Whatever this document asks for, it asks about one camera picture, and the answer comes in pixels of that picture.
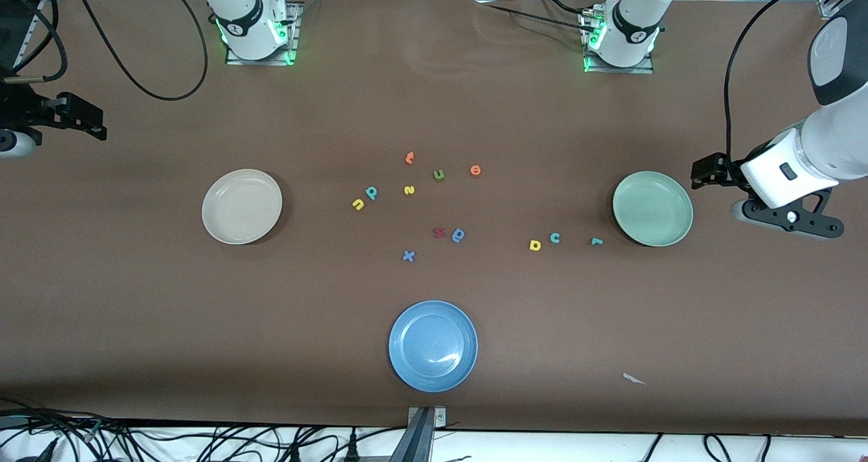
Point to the blue round plate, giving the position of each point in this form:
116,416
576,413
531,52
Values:
432,346

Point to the blue foam letter a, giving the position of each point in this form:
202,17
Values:
458,235

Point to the pale green round plate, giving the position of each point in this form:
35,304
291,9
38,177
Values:
652,209

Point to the white paper scrap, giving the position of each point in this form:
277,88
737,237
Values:
632,378

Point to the brown table cover sheet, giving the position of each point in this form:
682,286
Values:
135,313

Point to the black power plug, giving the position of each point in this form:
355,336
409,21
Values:
352,450

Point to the aluminium arm base plate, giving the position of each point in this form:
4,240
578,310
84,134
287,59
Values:
268,62
630,70

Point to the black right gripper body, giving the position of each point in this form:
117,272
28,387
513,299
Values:
20,108

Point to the aluminium corner profile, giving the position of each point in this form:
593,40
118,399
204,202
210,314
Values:
831,6

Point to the dark aluminium strut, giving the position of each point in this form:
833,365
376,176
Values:
415,443

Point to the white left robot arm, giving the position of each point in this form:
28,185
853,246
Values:
841,143

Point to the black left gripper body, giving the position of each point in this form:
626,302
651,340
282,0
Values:
731,171

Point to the beige round plate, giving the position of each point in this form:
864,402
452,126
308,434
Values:
242,207

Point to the silver angle bracket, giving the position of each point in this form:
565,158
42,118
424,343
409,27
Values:
441,418

